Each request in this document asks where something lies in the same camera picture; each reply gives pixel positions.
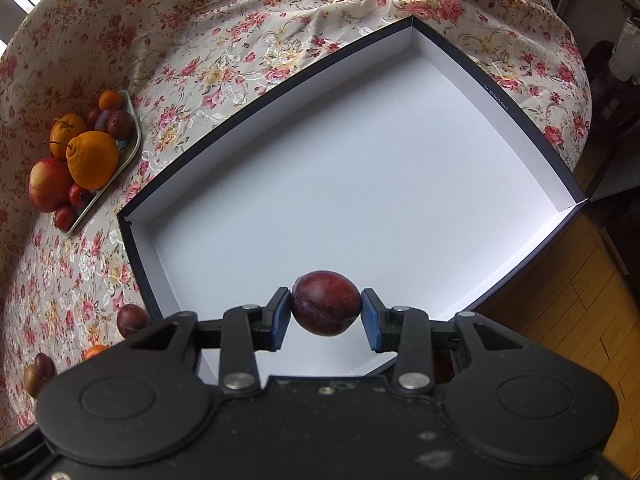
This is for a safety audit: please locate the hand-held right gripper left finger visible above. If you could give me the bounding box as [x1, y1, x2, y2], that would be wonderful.
[127, 287, 292, 395]

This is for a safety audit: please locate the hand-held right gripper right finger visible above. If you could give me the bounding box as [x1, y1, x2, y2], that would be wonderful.
[361, 288, 521, 393]

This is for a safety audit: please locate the large white box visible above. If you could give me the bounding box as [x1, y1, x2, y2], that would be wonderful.
[116, 15, 589, 386]

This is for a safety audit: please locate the pale green tray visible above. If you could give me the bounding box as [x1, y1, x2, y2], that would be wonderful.
[50, 90, 142, 236]

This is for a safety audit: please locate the large knobbed orange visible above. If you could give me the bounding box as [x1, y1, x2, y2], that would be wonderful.
[66, 130, 120, 191]

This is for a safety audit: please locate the red apple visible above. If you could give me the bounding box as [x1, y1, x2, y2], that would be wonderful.
[28, 157, 74, 213]

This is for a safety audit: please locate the round orange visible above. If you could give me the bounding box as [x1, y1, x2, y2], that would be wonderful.
[49, 113, 87, 161]

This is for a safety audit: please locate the floral tablecloth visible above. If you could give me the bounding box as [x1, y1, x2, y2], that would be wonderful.
[0, 0, 595, 441]

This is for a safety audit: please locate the dark wooden cabinet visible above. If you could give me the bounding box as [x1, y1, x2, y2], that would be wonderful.
[582, 40, 640, 276]

